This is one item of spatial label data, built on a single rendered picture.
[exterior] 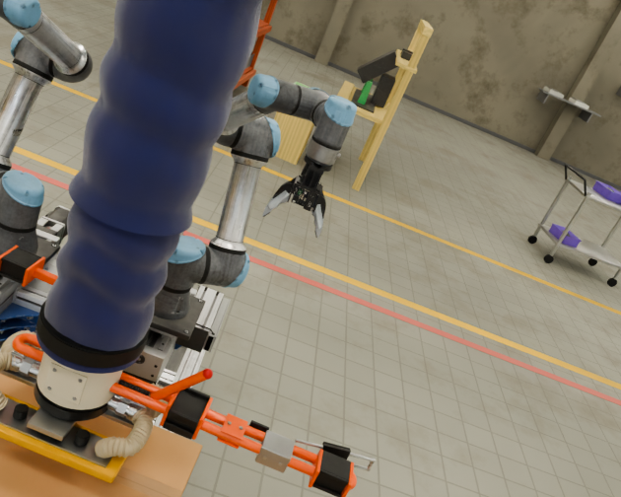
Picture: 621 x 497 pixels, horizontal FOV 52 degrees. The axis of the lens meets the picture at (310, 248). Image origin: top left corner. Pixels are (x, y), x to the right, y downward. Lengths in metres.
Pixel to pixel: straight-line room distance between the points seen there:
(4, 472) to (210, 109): 0.92
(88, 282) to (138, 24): 0.49
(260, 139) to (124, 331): 0.81
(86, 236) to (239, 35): 0.46
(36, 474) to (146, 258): 0.60
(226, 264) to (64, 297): 0.74
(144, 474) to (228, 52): 1.02
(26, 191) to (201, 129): 0.96
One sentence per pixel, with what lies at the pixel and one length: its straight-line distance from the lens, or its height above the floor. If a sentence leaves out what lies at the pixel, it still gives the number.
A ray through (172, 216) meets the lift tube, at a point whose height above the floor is 1.63.
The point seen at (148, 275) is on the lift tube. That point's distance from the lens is 1.28.
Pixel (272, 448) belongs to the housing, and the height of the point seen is 1.20.
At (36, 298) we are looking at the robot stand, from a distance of 2.10.
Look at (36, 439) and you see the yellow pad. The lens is 1.50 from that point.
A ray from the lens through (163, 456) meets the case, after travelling 1.71.
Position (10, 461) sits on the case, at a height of 0.94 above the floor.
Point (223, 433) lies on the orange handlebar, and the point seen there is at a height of 1.19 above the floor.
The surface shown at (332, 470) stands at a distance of 1.48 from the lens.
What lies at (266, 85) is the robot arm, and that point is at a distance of 1.53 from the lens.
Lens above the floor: 2.15
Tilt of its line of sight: 24 degrees down
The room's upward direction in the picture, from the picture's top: 24 degrees clockwise
